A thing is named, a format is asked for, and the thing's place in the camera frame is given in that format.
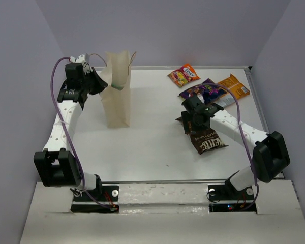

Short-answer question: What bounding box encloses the orange snack bar packet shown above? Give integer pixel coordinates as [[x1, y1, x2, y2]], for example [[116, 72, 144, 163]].
[[211, 74, 250, 108]]

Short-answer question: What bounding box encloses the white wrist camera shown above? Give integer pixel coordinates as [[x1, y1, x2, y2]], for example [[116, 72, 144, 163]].
[[197, 93, 204, 103], [69, 53, 91, 74]]

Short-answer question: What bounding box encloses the brown Kettle chips bag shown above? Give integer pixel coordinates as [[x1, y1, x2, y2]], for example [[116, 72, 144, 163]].
[[186, 129, 227, 155]]

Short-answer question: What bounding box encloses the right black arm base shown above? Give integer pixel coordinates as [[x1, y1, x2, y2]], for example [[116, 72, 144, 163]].
[[206, 184, 257, 213]]

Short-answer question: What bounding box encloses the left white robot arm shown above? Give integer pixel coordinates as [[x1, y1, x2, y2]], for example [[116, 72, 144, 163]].
[[34, 61, 107, 201]]

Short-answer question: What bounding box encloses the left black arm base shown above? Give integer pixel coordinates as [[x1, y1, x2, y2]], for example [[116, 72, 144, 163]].
[[69, 185, 119, 214]]

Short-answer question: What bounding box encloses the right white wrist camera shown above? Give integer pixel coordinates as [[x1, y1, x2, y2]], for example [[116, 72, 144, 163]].
[[197, 93, 204, 103]]

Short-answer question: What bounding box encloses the purple snack bag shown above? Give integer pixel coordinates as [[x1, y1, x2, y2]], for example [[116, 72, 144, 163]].
[[178, 78, 227, 105]]

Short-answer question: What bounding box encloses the teal snack packet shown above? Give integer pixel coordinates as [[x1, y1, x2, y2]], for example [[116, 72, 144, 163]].
[[111, 83, 123, 90]]

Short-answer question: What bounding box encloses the beige paper bag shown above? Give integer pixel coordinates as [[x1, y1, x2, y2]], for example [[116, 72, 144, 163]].
[[99, 50, 136, 129]]

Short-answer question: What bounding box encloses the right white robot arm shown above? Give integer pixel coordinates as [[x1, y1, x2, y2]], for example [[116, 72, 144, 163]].
[[181, 96, 290, 199]]

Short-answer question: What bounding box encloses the orange red candy packet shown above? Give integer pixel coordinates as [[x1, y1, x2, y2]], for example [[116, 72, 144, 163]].
[[167, 64, 200, 88]]

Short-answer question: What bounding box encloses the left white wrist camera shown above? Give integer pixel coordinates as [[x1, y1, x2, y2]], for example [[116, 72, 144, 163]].
[[69, 53, 91, 74]]

